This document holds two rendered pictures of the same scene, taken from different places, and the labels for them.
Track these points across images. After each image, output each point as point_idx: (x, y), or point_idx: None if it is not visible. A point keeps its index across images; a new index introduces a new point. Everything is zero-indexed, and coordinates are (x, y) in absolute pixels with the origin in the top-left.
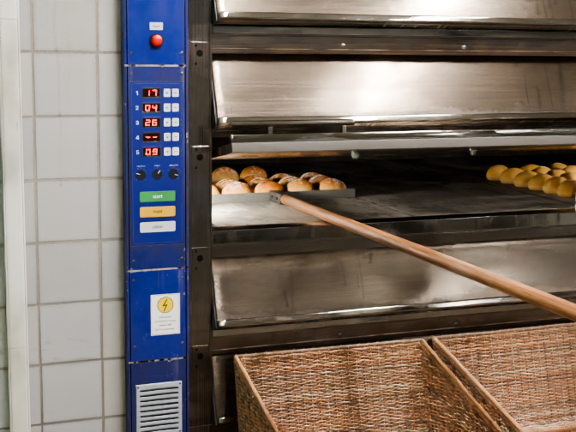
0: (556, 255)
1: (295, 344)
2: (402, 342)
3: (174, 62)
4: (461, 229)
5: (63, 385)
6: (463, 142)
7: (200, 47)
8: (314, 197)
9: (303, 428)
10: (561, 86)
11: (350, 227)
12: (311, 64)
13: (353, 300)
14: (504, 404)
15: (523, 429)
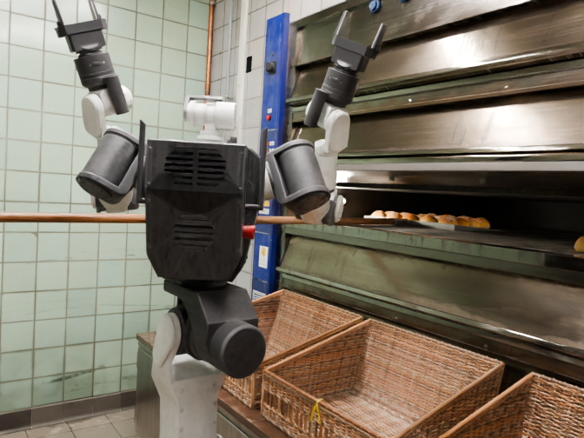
0: (483, 286)
1: (312, 295)
2: (349, 314)
3: (274, 128)
4: (401, 242)
5: (241, 281)
6: (359, 167)
7: (288, 120)
8: (428, 227)
9: (292, 342)
10: (488, 125)
11: None
12: None
13: (335, 275)
14: (396, 393)
15: (270, 367)
